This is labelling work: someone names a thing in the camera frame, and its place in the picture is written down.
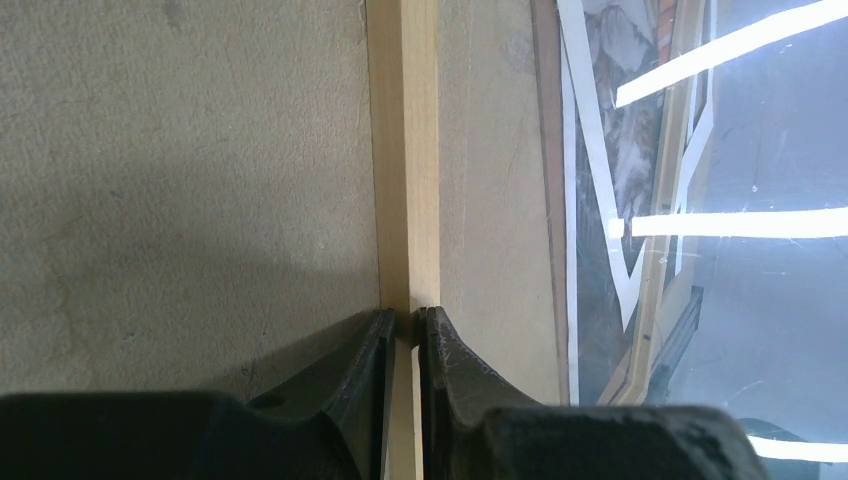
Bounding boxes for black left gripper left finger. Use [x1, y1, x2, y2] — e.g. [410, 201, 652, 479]
[1, 310, 395, 479]

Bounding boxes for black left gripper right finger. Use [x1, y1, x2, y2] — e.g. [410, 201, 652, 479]
[417, 307, 769, 479]

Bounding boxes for transparent acrylic sheet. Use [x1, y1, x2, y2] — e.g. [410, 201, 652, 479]
[439, 1, 847, 479]

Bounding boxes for white photo mat board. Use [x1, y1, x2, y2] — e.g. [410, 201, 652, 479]
[556, 0, 717, 333]

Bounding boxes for printed photo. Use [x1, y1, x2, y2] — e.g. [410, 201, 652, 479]
[561, 0, 684, 407]

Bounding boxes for wooden picture frame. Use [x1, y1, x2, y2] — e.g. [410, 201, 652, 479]
[365, 1, 441, 479]

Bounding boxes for brown frame backing board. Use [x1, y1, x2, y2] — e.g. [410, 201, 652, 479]
[530, 0, 571, 405]

